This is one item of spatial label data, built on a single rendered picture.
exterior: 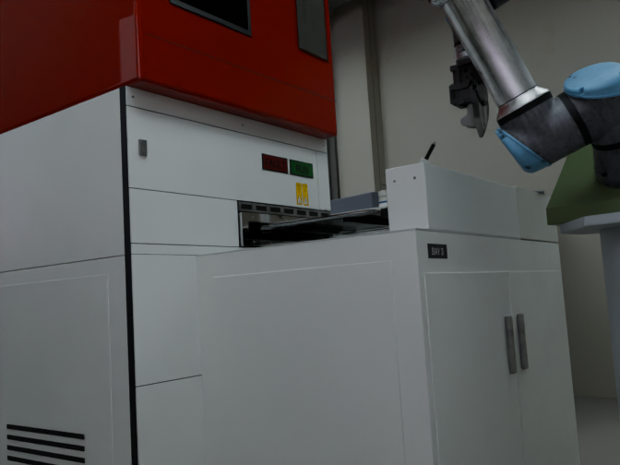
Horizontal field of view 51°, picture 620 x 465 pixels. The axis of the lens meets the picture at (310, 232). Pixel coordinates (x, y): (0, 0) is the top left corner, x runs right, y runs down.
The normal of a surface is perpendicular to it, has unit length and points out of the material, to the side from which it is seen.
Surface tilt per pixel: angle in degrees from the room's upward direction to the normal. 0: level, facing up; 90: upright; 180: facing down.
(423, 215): 90
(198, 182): 90
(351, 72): 90
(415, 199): 90
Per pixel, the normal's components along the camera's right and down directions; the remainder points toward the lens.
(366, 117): -0.72, -0.03
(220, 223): 0.80, -0.11
